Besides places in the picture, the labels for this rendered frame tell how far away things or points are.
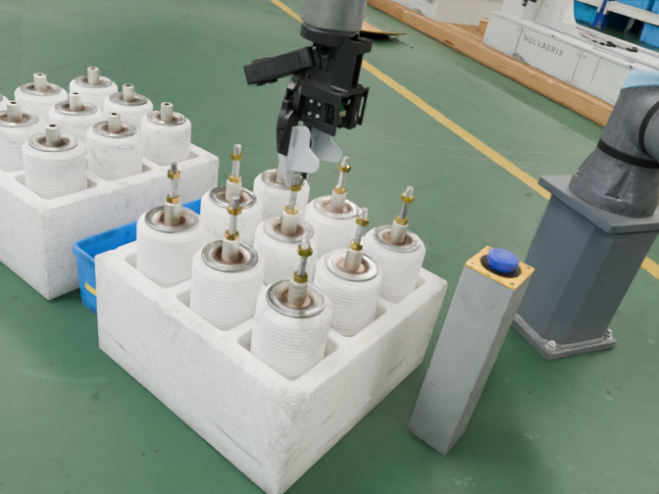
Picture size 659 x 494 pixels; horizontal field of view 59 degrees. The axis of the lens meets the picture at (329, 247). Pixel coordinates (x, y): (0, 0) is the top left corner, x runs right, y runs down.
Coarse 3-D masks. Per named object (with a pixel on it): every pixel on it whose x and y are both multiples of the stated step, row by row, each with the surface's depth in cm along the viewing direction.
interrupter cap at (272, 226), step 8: (280, 216) 88; (264, 224) 85; (272, 224) 85; (280, 224) 86; (304, 224) 87; (272, 232) 84; (280, 232) 85; (296, 232) 85; (304, 232) 85; (312, 232) 85; (280, 240) 82; (288, 240) 82; (296, 240) 83
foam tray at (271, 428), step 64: (128, 256) 86; (128, 320) 84; (192, 320) 76; (384, 320) 83; (192, 384) 79; (256, 384) 69; (320, 384) 70; (384, 384) 91; (256, 448) 74; (320, 448) 80
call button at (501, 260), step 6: (492, 252) 74; (498, 252) 74; (504, 252) 74; (510, 252) 75; (492, 258) 73; (498, 258) 73; (504, 258) 73; (510, 258) 73; (516, 258) 74; (492, 264) 73; (498, 264) 72; (504, 264) 72; (510, 264) 72; (516, 264) 73; (498, 270) 73; (504, 270) 73; (510, 270) 73
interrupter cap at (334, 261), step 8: (328, 256) 81; (336, 256) 81; (344, 256) 82; (368, 256) 82; (328, 264) 79; (336, 264) 80; (360, 264) 81; (368, 264) 81; (376, 264) 81; (336, 272) 77; (344, 272) 78; (352, 272) 78; (360, 272) 79; (368, 272) 79; (376, 272) 79; (352, 280) 77; (360, 280) 77; (368, 280) 78
